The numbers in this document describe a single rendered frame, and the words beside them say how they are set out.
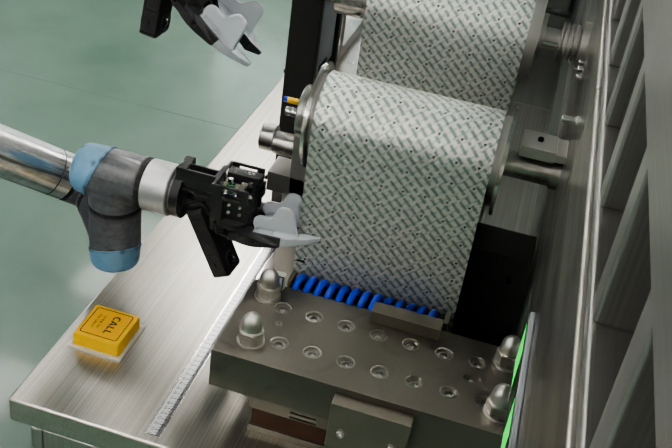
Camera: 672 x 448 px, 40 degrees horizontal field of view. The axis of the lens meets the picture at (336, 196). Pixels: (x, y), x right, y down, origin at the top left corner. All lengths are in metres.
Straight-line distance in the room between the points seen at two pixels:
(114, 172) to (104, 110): 2.61
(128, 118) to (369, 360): 2.78
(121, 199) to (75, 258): 1.74
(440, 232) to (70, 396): 0.54
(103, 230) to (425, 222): 0.47
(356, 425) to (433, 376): 0.12
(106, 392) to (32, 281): 1.68
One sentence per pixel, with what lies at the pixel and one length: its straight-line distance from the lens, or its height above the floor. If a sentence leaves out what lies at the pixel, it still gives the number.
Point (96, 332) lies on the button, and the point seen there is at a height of 0.92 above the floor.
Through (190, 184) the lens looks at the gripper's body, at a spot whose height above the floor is 1.14.
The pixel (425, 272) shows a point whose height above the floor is 1.09.
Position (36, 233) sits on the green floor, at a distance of 3.17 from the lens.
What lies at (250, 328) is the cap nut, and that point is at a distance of 1.16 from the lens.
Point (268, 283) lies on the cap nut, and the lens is 1.23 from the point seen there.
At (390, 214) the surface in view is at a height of 1.16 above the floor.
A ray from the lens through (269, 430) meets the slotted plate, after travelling 1.24.
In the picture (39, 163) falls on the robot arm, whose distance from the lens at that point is 1.42.
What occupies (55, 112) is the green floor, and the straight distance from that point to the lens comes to 3.89.
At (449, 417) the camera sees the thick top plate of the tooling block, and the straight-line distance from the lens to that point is 1.14.
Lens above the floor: 1.81
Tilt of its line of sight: 32 degrees down
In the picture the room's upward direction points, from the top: 9 degrees clockwise
